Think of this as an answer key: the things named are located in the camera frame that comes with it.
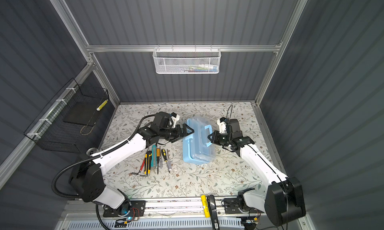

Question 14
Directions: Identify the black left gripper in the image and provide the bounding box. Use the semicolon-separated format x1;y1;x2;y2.
158;123;194;142

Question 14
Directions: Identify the blue clear plastic tool box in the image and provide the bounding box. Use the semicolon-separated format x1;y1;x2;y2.
183;117;216;165

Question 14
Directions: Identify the yellow black handled screwdriver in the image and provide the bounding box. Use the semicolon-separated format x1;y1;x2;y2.
161;149;168;166

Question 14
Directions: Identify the clear handled screwdriver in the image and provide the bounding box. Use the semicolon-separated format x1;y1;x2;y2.
166;155;172;173

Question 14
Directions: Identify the orange handled screwdriver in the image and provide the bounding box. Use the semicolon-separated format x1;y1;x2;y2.
156;147;162;174

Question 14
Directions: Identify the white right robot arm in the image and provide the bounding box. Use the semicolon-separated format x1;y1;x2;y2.
208;117;307;227

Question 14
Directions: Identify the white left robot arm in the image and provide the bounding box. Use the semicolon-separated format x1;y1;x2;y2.
51;112;195;210

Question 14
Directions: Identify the teal utility knife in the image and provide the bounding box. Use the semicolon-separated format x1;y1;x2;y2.
151;145;157;171

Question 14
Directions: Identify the yellow black utility knife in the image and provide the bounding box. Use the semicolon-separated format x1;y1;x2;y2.
145;151;152;177

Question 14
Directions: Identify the black pad in basket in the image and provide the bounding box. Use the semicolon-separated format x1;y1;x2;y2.
63;102;102;127

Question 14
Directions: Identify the black handle on rail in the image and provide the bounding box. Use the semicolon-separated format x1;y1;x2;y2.
207;195;220;230

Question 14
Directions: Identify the yellow marker on rail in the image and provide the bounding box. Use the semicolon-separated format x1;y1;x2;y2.
201;195;210;218

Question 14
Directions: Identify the white wire mesh basket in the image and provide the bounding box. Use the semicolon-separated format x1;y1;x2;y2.
153;49;222;74

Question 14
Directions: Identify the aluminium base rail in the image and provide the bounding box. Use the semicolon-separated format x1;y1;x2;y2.
59;194;307;230

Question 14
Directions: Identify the black wire mesh basket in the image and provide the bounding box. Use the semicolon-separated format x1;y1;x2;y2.
24;74;115;154

